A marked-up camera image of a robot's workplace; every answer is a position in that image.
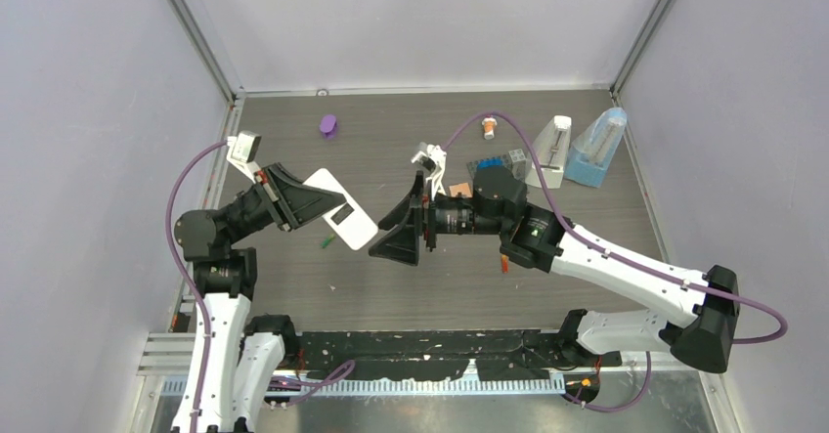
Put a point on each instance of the green battery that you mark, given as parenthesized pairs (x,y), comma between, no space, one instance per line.
(328,240)

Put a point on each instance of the blue building brick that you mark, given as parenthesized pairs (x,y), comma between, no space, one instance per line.
(490,162)

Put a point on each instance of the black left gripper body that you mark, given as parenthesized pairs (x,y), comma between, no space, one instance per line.
(266,190)

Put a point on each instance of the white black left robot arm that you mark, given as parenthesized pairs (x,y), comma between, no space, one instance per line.
(235,355)

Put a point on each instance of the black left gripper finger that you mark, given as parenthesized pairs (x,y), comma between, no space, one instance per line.
(296,197)
(302,212)

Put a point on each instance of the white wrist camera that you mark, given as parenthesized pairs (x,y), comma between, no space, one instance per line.
(432,160)
(242,149)

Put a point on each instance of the light blue metronome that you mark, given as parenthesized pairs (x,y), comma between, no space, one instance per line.
(591,152)

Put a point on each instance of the white remote with red keypad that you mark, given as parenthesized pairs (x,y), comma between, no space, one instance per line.
(349,221)

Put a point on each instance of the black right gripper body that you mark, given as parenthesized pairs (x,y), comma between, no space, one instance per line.
(429,218)

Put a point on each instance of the purple plastic cap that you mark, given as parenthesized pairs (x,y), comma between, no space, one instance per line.
(328,126)

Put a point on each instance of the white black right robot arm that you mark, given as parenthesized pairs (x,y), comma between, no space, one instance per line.
(686,313)

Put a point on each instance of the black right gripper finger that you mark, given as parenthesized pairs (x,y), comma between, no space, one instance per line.
(398,213)
(400,244)

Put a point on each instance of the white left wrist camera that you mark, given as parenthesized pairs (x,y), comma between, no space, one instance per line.
(242,149)

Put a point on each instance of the grey building block baseplate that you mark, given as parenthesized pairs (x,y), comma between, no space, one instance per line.
(503,160)

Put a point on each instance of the small orange white bottle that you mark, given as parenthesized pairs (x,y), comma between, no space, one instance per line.
(489,127)

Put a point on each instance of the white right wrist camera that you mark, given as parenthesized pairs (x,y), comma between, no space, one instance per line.
(432,160)

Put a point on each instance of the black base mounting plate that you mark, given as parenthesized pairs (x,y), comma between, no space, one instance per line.
(435,355)

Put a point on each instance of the brown cork square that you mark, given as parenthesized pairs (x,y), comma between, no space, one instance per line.
(460,190)

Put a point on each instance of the white metronome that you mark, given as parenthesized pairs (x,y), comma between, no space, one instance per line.
(551,148)

